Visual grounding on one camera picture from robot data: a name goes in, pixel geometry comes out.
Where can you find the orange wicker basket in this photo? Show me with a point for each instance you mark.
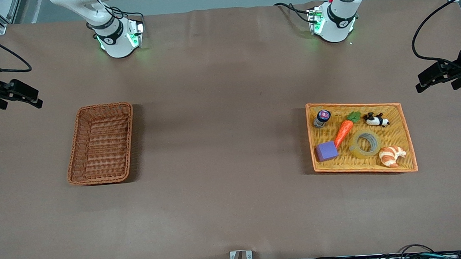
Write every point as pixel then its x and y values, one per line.
pixel 357 166

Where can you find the brown table cover sheet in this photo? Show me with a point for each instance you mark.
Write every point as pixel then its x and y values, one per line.
pixel 235 209

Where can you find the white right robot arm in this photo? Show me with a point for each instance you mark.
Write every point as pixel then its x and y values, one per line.
pixel 117 44

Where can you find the toy croissant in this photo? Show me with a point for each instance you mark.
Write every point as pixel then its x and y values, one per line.
pixel 390 155

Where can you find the silver metal bracket plate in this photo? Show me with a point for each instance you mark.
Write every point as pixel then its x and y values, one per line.
pixel 233 256

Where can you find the brown wicker basket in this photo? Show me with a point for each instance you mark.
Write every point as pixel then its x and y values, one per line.
pixel 104 153

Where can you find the orange toy carrot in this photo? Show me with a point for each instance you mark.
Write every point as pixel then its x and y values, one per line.
pixel 344 130

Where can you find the small jar with dark lid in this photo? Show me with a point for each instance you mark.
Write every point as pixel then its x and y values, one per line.
pixel 321 119

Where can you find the yellowish clear tape roll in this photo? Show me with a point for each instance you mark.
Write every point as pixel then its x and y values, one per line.
pixel 363 155

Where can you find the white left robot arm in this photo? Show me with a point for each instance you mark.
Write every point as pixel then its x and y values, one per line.
pixel 336 27

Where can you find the purple foam cube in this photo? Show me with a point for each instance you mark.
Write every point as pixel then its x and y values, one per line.
pixel 326 151

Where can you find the black and white panda toy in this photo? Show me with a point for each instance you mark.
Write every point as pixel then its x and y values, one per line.
pixel 374 119

